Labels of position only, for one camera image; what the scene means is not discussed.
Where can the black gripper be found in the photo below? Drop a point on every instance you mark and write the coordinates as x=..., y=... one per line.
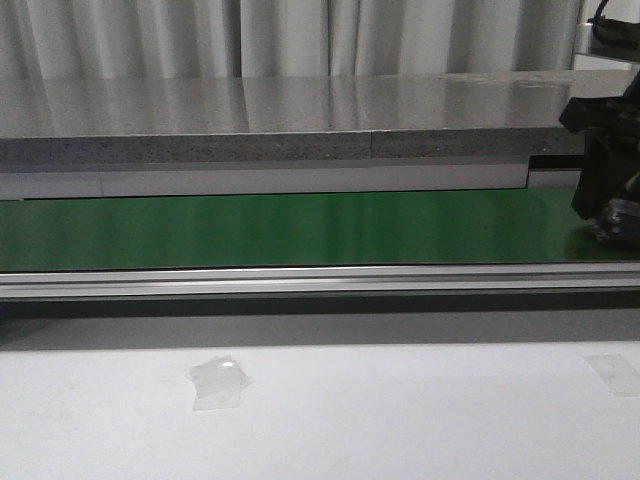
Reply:
x=610, y=167

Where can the green conveyor belt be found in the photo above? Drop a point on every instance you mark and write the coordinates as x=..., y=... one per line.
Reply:
x=314, y=229

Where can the grey speckled stone countertop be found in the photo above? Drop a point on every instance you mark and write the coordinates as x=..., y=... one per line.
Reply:
x=66, y=124

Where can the flat clear tape strip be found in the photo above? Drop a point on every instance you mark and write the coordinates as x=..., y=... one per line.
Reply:
x=617, y=373

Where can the crumpled clear tape piece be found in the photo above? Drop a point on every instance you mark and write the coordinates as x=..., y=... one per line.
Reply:
x=218, y=383

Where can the white cabinet panel under counter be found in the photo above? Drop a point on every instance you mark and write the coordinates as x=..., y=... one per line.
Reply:
x=285, y=176

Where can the white pleated curtain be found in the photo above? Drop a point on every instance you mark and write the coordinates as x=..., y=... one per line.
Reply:
x=49, y=40

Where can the aluminium conveyor side rail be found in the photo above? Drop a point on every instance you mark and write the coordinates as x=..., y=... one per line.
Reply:
x=309, y=280

